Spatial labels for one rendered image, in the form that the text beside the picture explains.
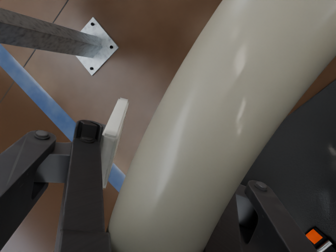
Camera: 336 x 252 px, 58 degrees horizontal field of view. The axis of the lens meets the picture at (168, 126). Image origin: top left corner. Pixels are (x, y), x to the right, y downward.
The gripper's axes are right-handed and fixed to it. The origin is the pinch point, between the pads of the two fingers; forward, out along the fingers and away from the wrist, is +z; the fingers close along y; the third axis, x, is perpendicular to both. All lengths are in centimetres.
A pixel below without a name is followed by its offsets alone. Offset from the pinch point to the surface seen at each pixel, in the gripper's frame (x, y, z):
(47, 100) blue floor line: -49, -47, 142
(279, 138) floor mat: -25, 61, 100
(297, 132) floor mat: -20, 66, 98
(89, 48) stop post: -14, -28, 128
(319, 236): -57, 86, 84
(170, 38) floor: 1, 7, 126
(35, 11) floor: -7, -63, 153
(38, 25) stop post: -7, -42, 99
